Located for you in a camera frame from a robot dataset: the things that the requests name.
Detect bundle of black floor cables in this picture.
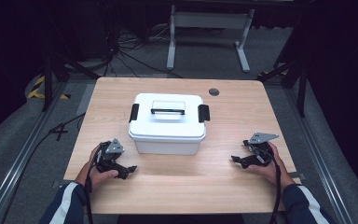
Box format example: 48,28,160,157
101,22,185,79

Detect person's left hand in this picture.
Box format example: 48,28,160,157
75,143,119,191

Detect black tape floor mark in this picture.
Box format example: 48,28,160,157
48,123,70,142

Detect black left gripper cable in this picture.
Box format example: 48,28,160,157
85,143,104,224

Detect aluminium floor rail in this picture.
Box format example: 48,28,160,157
282,87,357,224
0,81,70,224

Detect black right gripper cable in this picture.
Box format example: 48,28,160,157
247,143,282,224

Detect white metal desk frame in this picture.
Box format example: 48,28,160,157
166,4,256,74

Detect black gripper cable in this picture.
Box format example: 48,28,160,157
247,143,282,224
85,143,104,224

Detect yellow black floor tape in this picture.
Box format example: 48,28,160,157
26,75,72,101

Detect white box lid with handle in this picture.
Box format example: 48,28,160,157
128,92,211,140

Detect white plastic storage box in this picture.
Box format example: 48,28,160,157
128,127,207,156

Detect black tripod stand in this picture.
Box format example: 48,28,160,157
40,50,101,112
256,59,310,119

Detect person's right hand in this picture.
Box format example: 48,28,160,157
247,141,296,188

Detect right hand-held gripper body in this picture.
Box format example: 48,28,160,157
241,132,280,166

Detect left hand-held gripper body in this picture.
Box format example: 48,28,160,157
95,137,126,174

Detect black floor cable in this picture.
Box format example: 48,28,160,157
0,112,87,224

